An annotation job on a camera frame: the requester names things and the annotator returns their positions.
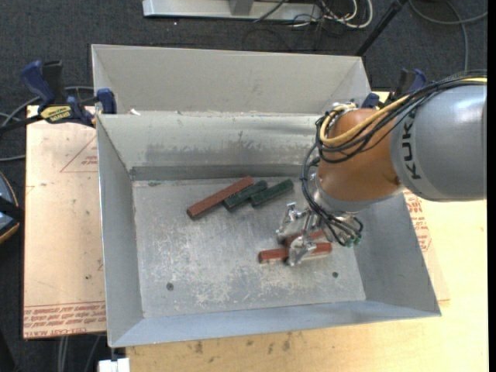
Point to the grey metal bin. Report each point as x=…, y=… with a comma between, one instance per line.
x=217, y=254

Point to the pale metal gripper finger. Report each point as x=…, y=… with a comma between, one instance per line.
x=301, y=248
x=291, y=213

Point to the dark green flat block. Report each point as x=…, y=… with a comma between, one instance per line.
x=244, y=195
x=273, y=192

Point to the brown cardboard board red print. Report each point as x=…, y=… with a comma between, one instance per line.
x=62, y=227

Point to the red-brown flat block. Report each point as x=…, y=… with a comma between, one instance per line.
x=273, y=255
x=219, y=197

